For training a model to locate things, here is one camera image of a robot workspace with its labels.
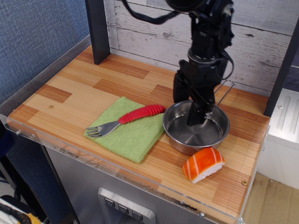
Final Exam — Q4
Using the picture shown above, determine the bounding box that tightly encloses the clear acrylic table guard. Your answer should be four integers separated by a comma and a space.
0, 113, 245, 224

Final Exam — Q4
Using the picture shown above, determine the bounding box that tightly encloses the white aluminium side block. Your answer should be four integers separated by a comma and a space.
269, 88, 299, 143

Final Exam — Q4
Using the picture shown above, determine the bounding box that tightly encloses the silver button control panel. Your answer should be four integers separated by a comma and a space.
98, 187, 156, 224

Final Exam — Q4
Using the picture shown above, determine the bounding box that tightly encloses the stainless steel cabinet front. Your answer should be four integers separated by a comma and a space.
46, 147, 213, 224

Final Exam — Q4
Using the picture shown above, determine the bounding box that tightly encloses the black left frame post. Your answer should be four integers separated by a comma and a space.
85, 0, 110, 65

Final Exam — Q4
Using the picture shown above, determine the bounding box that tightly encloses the stainless steel pot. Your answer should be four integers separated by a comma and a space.
163, 79, 235, 155

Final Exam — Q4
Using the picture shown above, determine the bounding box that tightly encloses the green folded cloth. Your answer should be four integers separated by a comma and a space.
84, 97, 165, 163

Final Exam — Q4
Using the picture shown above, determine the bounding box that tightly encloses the orange salmon sushi toy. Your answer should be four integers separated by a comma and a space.
182, 147, 226, 183

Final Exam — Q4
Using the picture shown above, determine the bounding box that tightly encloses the black frame post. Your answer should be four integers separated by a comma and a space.
85, 0, 110, 65
263, 21, 299, 117

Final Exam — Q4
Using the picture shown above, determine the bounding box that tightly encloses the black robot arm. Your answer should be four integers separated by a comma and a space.
167, 0, 234, 126

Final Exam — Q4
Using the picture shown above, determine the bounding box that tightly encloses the red handled metal fork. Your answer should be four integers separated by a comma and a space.
86, 105, 165, 138

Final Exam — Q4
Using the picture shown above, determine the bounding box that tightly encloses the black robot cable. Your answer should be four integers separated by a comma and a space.
121, 0, 180, 25

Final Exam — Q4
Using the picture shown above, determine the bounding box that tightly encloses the yellow black bag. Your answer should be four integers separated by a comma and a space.
0, 204, 42, 224

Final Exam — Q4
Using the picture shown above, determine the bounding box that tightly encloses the black right frame post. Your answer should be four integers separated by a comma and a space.
263, 21, 299, 117

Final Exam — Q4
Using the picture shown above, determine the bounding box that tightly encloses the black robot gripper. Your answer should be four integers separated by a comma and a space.
173, 56, 228, 126

